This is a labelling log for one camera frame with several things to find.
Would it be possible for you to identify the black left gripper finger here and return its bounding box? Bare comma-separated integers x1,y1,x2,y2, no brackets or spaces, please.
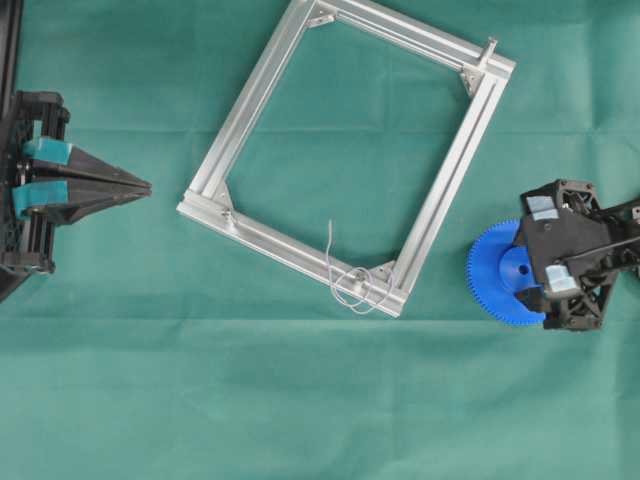
22,138,152,190
12,180,151,225

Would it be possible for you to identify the blue plastic gear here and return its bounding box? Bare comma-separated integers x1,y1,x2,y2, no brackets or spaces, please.
466,219,545,326

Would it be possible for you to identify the silver aluminium profile frame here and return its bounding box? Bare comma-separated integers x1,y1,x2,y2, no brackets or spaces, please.
177,1,516,317

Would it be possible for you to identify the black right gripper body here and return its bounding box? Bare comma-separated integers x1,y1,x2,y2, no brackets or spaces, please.
514,179,639,331

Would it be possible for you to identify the thin white wire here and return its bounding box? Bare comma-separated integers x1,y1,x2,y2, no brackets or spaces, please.
323,219,377,316

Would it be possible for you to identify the steel shaft on frame corner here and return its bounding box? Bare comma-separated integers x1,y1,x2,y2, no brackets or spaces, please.
477,37,498,70

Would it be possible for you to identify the green table cloth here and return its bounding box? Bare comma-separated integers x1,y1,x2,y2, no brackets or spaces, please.
1,1,639,479

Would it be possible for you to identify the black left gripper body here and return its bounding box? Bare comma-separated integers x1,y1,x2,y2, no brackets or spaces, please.
1,91,70,275

